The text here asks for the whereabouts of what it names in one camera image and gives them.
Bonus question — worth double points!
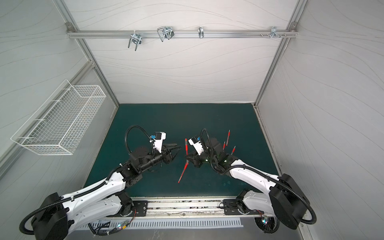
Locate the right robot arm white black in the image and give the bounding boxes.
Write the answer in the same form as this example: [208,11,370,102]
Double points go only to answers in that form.
[186,137,317,234]

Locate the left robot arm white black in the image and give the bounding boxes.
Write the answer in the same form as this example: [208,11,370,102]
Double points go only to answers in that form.
[19,144,182,240]

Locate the green table mat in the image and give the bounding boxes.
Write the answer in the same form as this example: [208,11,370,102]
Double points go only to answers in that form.
[86,104,278,197]

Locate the metal U-bolt clamp left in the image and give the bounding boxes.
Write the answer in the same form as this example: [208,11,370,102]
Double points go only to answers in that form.
[128,32,142,51]

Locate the metal u-bolt clamp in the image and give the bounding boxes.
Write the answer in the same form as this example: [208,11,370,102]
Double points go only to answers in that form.
[157,26,175,42]
[128,32,142,51]

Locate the metal U-bolt clamp middle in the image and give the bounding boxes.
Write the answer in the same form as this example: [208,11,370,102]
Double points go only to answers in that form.
[157,26,175,42]

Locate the metal bolt clamp right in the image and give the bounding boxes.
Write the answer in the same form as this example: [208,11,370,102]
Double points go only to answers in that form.
[260,27,287,39]

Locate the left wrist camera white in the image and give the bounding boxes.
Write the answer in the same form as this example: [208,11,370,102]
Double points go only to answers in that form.
[150,132,166,153]

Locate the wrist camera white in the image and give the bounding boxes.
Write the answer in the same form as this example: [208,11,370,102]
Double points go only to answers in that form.
[188,137,205,156]
[150,132,166,153]

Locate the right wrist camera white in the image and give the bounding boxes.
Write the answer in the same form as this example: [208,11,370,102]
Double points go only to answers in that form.
[188,137,205,156]

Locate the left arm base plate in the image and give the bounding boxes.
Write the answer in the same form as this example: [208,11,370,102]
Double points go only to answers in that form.
[108,201,149,218]

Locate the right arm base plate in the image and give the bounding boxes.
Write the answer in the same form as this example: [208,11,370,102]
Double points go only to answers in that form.
[219,199,258,216]

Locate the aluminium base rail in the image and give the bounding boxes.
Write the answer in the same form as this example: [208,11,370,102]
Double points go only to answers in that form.
[71,196,307,221]

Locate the white slotted cable duct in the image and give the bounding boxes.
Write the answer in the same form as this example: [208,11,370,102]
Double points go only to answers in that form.
[86,218,244,231]

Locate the left base cable bundle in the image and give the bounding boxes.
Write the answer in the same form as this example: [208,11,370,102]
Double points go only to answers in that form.
[86,209,137,237]

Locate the right base cable loop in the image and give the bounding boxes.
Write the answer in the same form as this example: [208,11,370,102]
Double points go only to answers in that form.
[254,214,280,234]

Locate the white wire basket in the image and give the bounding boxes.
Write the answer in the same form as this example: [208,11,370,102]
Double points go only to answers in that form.
[11,80,106,156]

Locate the small metal bracket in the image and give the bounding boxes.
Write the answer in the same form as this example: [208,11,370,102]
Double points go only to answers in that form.
[198,27,204,39]

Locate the aluminium crossbar rail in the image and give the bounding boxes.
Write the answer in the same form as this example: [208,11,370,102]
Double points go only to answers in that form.
[67,29,299,39]

